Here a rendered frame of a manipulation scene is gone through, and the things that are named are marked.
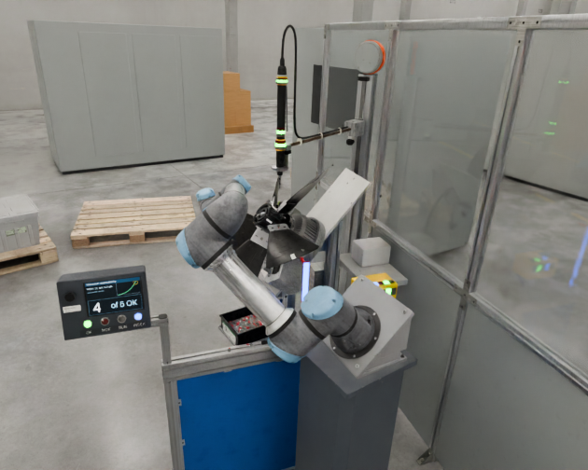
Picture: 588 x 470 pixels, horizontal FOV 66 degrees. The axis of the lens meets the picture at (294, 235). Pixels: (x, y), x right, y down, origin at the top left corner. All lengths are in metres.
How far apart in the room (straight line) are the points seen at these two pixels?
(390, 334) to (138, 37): 6.45
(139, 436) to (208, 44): 6.16
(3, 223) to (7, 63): 9.53
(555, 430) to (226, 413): 1.21
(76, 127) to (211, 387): 5.86
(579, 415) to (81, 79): 6.76
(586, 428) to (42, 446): 2.43
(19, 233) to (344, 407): 3.68
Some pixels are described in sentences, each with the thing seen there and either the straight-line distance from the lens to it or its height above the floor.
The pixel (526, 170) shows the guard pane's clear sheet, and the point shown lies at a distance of 1.78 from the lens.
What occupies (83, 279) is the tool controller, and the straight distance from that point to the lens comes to 1.54.
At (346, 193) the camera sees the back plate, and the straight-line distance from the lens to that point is 2.17.
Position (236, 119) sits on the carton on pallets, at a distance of 10.22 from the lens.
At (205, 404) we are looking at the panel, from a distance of 1.93.
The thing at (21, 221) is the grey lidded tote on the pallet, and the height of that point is 0.40.
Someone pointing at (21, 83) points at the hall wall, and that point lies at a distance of 13.88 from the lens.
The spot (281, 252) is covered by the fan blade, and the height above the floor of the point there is 1.16.
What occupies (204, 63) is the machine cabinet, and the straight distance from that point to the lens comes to 7.70.
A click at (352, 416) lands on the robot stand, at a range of 1.53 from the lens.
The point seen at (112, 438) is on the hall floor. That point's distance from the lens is 2.76.
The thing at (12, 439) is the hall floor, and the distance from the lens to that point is 2.95.
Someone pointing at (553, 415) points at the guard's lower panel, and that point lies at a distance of 1.89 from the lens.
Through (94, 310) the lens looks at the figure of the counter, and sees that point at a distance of 1.56.
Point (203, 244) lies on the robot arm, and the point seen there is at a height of 1.40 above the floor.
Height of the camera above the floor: 1.96
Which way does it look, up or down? 24 degrees down
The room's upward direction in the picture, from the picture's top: 2 degrees clockwise
